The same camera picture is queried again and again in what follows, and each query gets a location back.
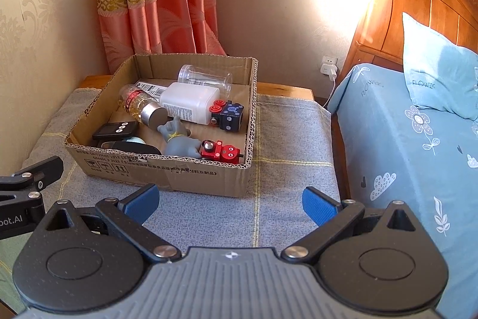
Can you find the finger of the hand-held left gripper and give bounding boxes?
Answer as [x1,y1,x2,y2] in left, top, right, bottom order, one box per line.
[0,155,64,209]

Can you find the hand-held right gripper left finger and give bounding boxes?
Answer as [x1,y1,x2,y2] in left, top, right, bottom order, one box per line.
[35,183,183,265]

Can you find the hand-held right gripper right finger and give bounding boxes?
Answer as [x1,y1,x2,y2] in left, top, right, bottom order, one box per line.
[280,187,426,265]

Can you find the black plastic gadget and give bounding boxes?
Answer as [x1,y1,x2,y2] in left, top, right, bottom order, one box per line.
[98,140,163,157]

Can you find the grey mouse toy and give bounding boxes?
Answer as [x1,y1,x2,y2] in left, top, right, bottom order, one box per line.
[157,116,203,159]

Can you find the brown cardboard box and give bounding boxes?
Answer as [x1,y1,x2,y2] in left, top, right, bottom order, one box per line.
[63,54,259,199]

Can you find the small black digital timer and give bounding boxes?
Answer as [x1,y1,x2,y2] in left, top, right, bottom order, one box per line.
[92,122,139,141]

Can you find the red toy train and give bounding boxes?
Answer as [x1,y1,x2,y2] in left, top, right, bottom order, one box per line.
[200,140,246,166]

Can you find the glass bottle with gold contents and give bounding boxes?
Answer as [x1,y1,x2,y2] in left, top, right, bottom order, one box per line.
[117,83,169,126]

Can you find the white plastic bottle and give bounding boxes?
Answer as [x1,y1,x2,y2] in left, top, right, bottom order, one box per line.
[160,82,221,126]

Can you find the clear labelled card pack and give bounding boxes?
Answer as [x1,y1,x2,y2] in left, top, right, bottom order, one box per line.
[135,80,169,97]

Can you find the dark blue toy train car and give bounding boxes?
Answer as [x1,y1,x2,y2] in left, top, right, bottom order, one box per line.
[210,100,248,134]

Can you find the clear plastic jar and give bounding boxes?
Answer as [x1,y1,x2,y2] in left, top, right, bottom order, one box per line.
[178,64,234,99]

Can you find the light blue flowered bedsheet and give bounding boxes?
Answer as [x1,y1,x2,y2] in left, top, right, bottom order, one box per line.
[327,63,478,319]

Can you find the light blue pillow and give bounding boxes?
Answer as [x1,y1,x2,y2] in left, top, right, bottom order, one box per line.
[401,13,478,120]

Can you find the white charger cable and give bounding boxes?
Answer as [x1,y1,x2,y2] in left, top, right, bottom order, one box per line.
[323,80,335,107]

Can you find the white wall outlet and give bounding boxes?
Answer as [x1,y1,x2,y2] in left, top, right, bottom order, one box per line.
[321,55,340,75]

